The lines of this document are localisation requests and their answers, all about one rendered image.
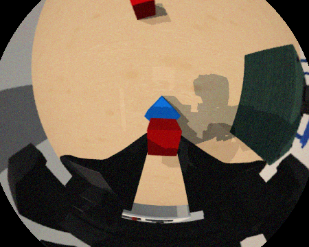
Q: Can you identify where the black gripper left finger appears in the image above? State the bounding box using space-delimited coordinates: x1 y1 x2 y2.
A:
59 134 147 211

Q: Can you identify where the blue cube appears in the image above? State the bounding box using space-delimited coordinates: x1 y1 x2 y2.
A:
144 96 181 121

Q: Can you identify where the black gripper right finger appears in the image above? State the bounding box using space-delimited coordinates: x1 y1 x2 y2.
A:
177 135 267 213

